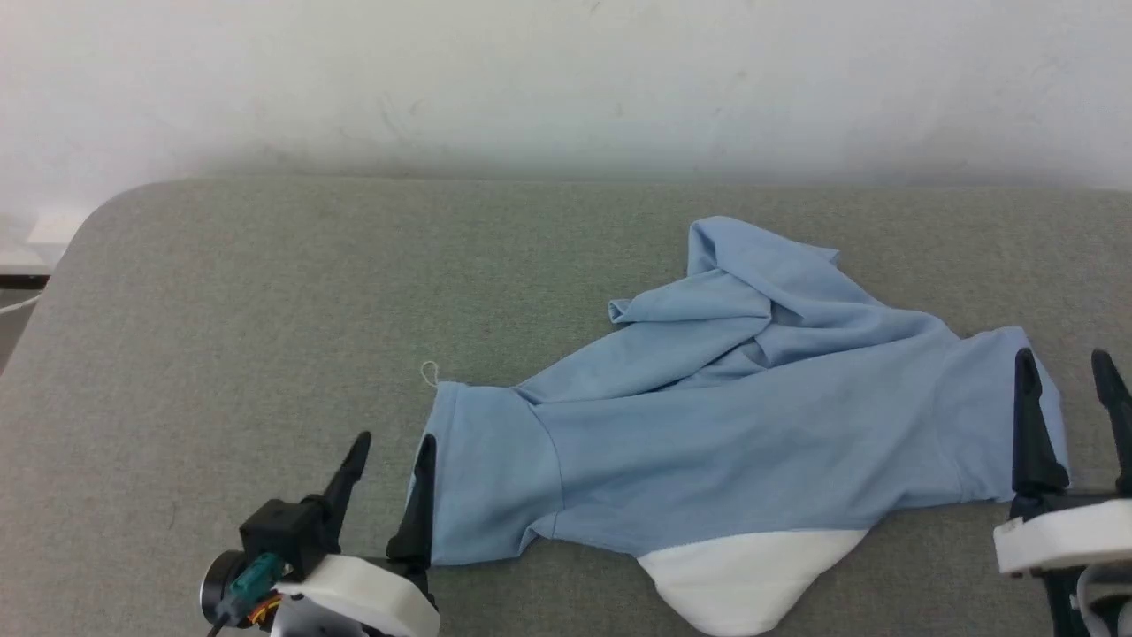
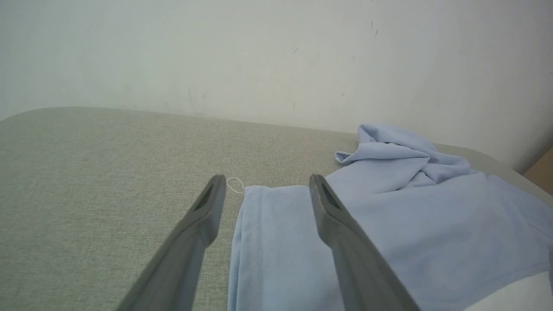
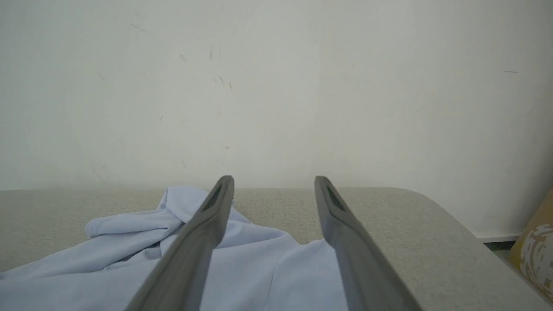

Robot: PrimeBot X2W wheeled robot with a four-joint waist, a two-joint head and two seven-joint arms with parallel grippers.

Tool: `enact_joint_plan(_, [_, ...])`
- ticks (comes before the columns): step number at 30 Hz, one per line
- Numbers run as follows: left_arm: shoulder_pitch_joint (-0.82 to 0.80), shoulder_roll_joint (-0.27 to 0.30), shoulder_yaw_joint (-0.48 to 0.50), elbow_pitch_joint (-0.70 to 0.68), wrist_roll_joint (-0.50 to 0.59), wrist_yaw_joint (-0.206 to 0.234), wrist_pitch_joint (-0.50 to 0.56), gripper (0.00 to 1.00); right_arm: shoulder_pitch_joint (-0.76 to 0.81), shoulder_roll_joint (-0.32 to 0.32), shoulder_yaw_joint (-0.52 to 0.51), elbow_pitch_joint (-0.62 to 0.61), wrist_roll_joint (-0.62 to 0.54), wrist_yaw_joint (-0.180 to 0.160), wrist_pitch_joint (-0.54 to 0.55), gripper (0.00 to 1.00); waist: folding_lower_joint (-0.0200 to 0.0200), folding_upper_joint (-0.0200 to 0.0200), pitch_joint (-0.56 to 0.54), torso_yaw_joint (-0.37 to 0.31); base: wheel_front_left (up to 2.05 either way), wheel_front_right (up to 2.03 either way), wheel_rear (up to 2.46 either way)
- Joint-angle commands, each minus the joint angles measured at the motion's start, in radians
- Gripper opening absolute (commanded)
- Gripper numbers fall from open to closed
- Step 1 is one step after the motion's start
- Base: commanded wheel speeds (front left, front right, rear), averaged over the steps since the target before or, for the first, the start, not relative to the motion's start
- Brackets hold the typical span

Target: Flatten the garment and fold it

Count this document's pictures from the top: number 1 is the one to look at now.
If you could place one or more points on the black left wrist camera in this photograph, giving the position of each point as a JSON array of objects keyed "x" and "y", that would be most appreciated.
[{"x": 283, "y": 535}]

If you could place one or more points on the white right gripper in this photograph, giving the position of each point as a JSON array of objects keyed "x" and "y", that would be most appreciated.
[{"x": 1061, "y": 535}]

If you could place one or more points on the light blue polo shirt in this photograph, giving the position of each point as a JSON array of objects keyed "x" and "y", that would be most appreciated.
[{"x": 752, "y": 425}]

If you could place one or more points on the grey fabric sofa seat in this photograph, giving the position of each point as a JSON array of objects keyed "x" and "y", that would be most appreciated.
[{"x": 265, "y": 336}]

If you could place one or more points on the grey white left arm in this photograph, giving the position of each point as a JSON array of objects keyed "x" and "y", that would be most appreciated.
[{"x": 305, "y": 624}]

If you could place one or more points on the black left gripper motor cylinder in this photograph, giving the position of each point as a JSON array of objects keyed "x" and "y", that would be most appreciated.
[{"x": 217, "y": 588}]

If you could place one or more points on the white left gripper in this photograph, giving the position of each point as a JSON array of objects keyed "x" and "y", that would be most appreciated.
[{"x": 371, "y": 597}]

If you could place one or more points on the grey white right arm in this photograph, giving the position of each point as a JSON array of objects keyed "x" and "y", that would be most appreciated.
[{"x": 1101, "y": 606}]

